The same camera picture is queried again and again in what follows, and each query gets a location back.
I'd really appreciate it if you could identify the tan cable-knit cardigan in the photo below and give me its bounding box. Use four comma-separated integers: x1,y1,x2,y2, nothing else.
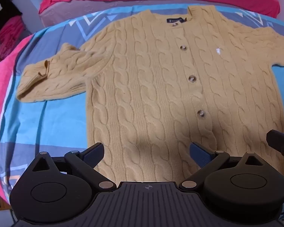
16,5,284,183

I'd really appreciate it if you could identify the blue grey patterned bed sheet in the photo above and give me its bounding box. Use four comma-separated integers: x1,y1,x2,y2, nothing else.
0,4,284,204

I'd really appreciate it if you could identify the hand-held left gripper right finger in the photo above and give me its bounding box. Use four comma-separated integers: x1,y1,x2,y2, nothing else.
179,142,274,191

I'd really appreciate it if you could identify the pile of pink clothes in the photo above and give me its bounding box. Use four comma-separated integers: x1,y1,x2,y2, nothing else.
0,16,26,55

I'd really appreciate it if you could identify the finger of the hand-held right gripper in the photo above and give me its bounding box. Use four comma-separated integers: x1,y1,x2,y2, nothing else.
266,130,284,158

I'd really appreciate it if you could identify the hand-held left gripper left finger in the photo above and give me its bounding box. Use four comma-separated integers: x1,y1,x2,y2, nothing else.
32,142,117,191

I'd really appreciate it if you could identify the grey bedding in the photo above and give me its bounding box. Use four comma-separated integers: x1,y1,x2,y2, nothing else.
39,0,125,28

